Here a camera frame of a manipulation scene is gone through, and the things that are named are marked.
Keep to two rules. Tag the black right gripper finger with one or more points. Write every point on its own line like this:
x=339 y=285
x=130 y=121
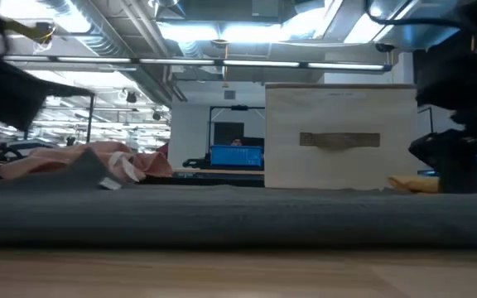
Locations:
x=466 y=165

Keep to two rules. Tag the yellow towel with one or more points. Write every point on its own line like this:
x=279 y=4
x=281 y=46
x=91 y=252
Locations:
x=412 y=184

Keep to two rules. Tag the beige fabric storage box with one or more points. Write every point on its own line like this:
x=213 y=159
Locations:
x=338 y=165

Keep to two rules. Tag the pink towel with white label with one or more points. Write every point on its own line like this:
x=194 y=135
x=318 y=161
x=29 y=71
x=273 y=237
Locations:
x=151 y=163

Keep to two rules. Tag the dark grey towel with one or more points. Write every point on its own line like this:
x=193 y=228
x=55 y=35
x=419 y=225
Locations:
x=238 y=215

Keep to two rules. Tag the ceiling light strip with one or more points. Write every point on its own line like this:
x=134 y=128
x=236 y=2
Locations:
x=180 y=61

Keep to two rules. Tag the wooden background table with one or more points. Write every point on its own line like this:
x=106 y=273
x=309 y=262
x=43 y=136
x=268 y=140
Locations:
x=218 y=171

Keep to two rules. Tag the black monitor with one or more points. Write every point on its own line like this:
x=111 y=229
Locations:
x=228 y=132

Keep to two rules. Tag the blue plastic crate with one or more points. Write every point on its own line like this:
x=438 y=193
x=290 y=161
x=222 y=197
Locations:
x=236 y=156

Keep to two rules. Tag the person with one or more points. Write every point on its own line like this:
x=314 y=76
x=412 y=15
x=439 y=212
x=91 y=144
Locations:
x=236 y=142

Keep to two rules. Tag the black ceiling camera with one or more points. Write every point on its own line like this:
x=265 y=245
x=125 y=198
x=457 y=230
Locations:
x=384 y=47

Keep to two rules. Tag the black background rig frame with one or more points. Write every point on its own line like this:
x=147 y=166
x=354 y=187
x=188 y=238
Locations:
x=238 y=107
x=91 y=120

